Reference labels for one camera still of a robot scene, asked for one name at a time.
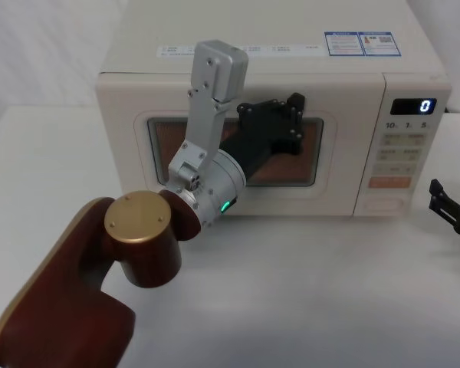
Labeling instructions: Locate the white table cloth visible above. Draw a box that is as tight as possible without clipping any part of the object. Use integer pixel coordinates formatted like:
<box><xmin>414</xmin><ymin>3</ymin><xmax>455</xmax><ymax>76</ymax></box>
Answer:
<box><xmin>0</xmin><ymin>106</ymin><xmax>460</xmax><ymax>368</ymax></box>

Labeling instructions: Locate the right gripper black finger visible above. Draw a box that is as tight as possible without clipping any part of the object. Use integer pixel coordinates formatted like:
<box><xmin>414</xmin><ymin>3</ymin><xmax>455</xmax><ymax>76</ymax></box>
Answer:
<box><xmin>428</xmin><ymin>198</ymin><xmax>460</xmax><ymax>232</ymax></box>
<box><xmin>429</xmin><ymin>178</ymin><xmax>460</xmax><ymax>212</ymax></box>

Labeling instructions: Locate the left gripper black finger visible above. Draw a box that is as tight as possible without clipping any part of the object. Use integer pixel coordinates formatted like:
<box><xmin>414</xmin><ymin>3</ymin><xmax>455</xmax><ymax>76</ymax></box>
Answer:
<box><xmin>277</xmin><ymin>129</ymin><xmax>305</xmax><ymax>156</ymax></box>
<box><xmin>285</xmin><ymin>92</ymin><xmax>307</xmax><ymax>120</ymax></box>

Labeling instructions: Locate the white curtain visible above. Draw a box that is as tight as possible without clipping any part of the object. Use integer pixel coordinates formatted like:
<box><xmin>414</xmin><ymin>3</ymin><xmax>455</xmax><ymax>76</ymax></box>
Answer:
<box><xmin>0</xmin><ymin>0</ymin><xmax>460</xmax><ymax>114</ymax></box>

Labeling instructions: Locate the cream microwave oven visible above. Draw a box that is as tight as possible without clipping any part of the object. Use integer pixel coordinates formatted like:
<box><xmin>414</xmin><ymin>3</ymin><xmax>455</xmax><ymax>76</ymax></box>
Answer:
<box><xmin>94</xmin><ymin>7</ymin><xmax>452</xmax><ymax>220</ymax></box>

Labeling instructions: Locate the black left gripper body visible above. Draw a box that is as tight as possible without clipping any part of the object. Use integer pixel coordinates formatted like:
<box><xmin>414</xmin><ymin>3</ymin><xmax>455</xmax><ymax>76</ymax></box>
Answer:
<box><xmin>218</xmin><ymin>98</ymin><xmax>294</xmax><ymax>189</ymax></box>

